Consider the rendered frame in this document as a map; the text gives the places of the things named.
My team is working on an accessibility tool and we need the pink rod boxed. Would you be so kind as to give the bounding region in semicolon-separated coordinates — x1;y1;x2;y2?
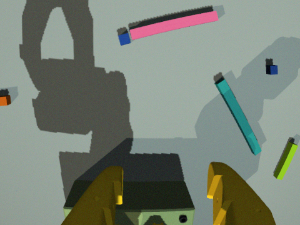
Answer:
130;11;219;40

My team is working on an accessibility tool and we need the lime green rod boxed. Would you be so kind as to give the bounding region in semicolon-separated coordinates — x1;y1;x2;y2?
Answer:
273;142;298;180

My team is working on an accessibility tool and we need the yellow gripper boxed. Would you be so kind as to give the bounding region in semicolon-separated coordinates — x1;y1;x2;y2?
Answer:
61;162;276;225

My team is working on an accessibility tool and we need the turquoise rod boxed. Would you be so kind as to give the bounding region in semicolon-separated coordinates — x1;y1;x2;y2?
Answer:
215;78;262;155

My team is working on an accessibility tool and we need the orange rod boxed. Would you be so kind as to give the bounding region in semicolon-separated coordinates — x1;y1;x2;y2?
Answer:
0;95;11;106

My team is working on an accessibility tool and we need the small blue cube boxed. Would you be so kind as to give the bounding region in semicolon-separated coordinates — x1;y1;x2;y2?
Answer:
266;65;278;75
118;33;131;46

